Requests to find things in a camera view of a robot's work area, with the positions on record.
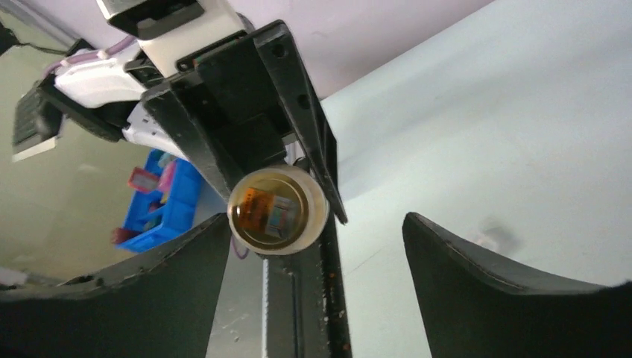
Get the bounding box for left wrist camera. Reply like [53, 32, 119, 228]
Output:
[97, 0, 254, 78]

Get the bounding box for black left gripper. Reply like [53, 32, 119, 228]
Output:
[141, 20, 348, 224]

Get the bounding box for blue parts bin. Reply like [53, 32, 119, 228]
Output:
[113, 149, 202, 254]

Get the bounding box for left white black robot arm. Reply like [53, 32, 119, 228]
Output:
[13, 14, 347, 222]

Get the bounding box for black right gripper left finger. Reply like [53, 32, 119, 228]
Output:
[1, 214, 230, 357]

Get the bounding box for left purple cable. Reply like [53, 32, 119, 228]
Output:
[44, 34, 139, 75]

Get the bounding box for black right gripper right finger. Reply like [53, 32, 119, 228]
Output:
[402, 213, 631, 357]

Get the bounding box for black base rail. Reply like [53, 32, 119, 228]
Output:
[262, 215, 353, 358]

